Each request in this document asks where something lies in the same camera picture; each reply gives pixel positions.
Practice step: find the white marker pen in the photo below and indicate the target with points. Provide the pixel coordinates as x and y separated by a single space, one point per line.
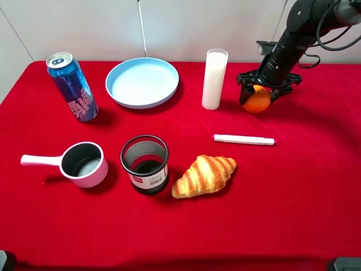
243 139

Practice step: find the pink saucepan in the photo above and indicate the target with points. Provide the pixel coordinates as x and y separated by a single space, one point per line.
83 163

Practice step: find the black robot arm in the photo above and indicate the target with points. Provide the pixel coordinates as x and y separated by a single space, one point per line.
307 23

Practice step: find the light blue plate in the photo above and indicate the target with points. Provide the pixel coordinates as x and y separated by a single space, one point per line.
142 83

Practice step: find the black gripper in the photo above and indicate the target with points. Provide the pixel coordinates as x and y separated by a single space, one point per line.
278 87

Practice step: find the black mesh pen holder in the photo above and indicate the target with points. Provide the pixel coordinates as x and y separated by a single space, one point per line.
145 159

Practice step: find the tall glass of milk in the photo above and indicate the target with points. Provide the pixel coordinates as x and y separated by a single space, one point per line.
215 67

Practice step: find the orange mandarin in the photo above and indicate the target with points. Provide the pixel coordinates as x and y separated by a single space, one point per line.
259 101

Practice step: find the blue drink can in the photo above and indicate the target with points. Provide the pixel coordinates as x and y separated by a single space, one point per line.
70 80

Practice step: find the croissant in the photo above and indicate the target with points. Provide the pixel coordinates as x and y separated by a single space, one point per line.
206 175

